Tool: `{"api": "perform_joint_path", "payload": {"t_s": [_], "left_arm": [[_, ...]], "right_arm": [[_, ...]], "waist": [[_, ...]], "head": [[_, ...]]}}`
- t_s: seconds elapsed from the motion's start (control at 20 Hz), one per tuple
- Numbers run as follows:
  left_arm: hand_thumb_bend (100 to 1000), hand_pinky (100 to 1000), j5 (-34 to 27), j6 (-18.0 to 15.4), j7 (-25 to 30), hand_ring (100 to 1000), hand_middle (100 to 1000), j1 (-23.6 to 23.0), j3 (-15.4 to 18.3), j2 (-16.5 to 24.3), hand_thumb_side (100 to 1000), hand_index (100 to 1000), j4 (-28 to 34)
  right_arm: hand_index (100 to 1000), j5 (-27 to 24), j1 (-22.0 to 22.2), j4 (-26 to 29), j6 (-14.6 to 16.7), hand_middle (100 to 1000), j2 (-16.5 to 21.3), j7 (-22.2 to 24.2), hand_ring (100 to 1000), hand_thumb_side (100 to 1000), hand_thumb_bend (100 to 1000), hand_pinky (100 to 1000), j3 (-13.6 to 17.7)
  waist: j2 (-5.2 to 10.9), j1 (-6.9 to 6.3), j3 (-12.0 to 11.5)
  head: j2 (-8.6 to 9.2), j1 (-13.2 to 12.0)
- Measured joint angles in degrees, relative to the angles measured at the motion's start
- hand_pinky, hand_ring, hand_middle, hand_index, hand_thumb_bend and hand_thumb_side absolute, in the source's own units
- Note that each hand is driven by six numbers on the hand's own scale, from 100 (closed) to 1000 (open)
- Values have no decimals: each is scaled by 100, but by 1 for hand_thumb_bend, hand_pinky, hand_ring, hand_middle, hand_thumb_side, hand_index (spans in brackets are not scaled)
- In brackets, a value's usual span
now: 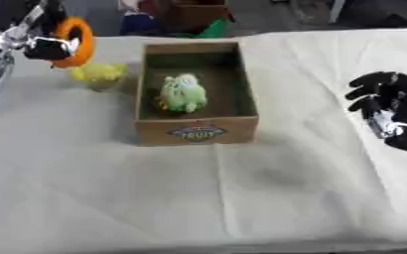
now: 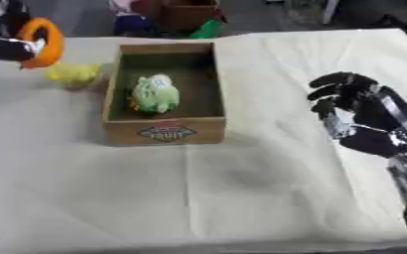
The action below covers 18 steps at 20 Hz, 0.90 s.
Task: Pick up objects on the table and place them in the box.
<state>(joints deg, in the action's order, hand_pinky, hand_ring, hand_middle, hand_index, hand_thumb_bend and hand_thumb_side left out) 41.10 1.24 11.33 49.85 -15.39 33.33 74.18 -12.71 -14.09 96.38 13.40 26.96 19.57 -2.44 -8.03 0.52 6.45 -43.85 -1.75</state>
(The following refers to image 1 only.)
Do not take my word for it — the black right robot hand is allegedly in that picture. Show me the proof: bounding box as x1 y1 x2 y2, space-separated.
343 70 407 157

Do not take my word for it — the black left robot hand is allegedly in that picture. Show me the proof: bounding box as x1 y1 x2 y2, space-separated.
21 0 82 62

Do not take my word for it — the orange ring toy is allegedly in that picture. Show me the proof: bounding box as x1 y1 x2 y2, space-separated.
49 15 96 69

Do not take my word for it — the brown cardboard box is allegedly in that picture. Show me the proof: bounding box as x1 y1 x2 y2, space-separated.
163 0 237 34

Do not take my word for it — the tan cardboard box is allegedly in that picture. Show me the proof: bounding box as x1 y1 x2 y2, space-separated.
132 41 261 147

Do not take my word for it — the yellow soft toy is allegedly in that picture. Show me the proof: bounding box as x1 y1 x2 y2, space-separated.
69 63 129 91

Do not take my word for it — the person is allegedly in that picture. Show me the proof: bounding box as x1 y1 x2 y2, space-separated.
116 0 164 37

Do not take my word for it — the green soft toy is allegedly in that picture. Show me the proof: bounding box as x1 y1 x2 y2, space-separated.
155 72 209 114

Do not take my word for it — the green bag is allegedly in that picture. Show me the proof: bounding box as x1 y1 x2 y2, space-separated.
170 18 233 40

